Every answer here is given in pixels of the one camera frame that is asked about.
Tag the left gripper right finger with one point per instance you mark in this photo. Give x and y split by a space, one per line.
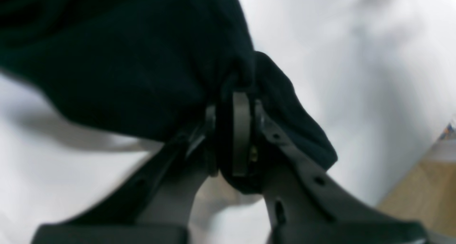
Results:
305 205

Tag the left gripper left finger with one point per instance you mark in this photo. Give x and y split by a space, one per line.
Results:
153 205

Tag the black T-shirt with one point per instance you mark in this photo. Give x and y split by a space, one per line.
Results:
145 68

